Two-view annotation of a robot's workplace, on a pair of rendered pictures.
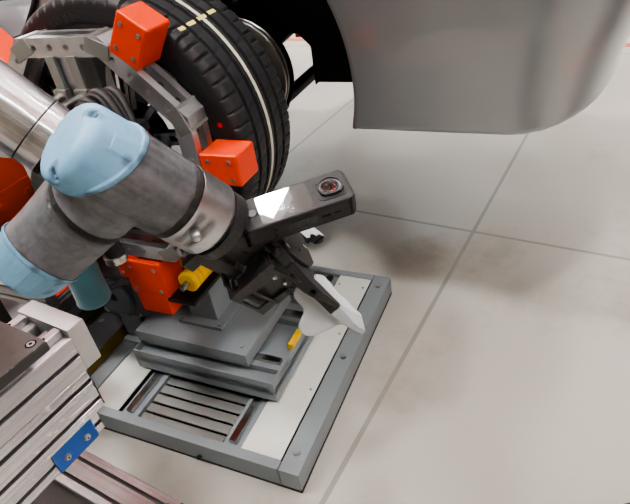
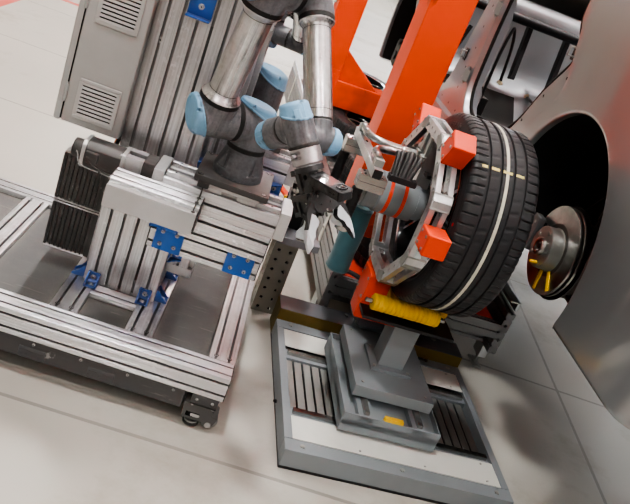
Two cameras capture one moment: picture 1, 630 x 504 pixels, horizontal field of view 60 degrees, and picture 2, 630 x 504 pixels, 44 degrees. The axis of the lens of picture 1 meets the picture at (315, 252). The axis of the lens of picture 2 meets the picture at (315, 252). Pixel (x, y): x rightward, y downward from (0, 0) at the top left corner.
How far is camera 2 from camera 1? 1.49 m
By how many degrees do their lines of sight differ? 43
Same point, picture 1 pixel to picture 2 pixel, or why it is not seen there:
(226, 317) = (383, 368)
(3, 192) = not seen: hidden behind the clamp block
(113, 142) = (295, 110)
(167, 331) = (352, 340)
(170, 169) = (303, 131)
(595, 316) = not seen: outside the picture
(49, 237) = (269, 124)
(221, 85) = (469, 205)
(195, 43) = (483, 177)
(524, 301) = not seen: outside the picture
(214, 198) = (307, 152)
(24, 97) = (320, 98)
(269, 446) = (299, 430)
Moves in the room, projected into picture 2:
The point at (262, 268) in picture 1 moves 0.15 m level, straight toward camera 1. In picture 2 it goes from (304, 194) to (255, 192)
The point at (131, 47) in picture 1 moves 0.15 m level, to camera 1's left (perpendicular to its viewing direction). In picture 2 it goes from (446, 150) to (416, 129)
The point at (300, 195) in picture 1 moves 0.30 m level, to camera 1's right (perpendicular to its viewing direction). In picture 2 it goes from (333, 182) to (410, 250)
